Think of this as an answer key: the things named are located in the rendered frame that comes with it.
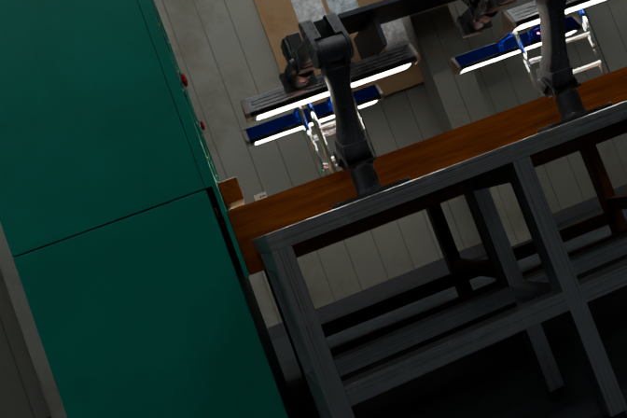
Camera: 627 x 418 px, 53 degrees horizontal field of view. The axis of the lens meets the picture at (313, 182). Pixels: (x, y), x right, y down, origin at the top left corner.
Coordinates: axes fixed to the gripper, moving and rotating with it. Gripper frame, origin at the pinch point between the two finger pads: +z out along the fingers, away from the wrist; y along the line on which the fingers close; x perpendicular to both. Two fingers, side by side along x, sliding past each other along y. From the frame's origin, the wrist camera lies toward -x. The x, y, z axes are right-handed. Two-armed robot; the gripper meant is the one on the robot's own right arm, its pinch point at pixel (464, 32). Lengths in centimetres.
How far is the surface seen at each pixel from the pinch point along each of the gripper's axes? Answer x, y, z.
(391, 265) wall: 83, -11, 233
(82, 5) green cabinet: -35, 111, -20
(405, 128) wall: -3, -56, 230
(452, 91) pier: -14, -92, 213
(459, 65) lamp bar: -1, -26, 61
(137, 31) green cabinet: -23, 100, -20
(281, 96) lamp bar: -1, 63, 12
